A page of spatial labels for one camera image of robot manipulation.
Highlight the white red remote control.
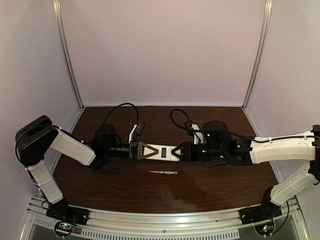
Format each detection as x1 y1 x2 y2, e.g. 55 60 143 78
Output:
147 143 180 162

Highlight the clear handle screwdriver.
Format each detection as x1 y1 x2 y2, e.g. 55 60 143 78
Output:
148 170 178 175

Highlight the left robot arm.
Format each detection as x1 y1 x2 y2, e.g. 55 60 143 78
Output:
15 115 144 205

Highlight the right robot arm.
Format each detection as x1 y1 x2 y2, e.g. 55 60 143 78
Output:
171 120 320 209

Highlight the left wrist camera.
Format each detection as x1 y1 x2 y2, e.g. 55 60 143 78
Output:
128 122 146 143

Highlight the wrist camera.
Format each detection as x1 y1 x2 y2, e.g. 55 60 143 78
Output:
184 120 204 145
128 122 146 143

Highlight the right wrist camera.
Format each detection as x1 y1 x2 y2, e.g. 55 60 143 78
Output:
184 120 204 145

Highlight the right camera cable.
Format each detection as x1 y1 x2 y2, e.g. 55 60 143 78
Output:
169 108 195 131

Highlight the camera cable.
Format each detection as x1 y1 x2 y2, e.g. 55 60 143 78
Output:
103 102 140 131
169 108 195 131

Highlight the left camera cable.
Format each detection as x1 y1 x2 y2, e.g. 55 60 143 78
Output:
103 102 140 131

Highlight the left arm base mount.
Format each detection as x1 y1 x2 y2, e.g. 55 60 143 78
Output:
45 206 90 239

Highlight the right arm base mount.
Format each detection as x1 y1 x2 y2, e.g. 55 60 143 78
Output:
238 205 282 238

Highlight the front aluminium rail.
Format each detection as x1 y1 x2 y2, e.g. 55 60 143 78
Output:
18 197 311 240

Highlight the left aluminium frame post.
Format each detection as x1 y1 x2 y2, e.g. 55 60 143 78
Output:
52 0 84 111

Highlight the aluminium frame post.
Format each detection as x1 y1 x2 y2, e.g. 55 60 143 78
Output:
242 0 273 111
52 0 84 111

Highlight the right aluminium frame post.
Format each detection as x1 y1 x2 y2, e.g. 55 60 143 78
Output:
242 0 273 111

